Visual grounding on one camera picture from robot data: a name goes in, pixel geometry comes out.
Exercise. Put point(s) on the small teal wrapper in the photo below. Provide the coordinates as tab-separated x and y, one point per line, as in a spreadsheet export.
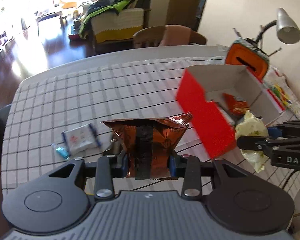
61	151

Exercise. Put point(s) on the grey desk lamp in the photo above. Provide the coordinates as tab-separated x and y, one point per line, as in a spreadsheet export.
287	30

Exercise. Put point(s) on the red brown snack packet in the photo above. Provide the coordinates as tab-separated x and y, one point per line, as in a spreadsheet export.
148	144

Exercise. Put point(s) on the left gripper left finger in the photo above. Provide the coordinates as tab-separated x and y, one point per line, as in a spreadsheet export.
109	167

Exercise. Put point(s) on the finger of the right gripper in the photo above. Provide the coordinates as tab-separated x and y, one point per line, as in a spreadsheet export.
288	129
262	144

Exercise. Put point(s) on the wooden chair with pink cloth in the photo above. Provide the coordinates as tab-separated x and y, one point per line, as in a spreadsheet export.
168	35

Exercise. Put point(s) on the white blue snack packet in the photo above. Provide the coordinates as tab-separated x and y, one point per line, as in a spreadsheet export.
81	138

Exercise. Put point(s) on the pale yellow snack packet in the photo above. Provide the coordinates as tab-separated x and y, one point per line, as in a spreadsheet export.
249	128

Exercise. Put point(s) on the red orange snack packet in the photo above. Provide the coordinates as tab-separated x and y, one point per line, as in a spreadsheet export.
235	105

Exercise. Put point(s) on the sofa with green jacket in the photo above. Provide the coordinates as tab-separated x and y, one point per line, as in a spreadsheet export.
114	20

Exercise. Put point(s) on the orange green pen holder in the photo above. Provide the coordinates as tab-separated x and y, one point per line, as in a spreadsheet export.
243	52

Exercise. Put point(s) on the checkered tablecloth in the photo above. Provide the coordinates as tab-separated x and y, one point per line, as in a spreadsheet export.
59	100

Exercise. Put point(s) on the red cardboard box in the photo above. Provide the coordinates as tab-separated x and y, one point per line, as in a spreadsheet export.
201	93

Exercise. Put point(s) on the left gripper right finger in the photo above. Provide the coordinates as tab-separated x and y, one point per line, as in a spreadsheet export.
188	168

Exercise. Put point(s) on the colourful plastic bag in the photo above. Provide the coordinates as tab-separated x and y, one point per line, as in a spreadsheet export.
276	81

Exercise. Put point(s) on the coffee table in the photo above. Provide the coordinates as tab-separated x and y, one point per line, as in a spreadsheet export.
54	12

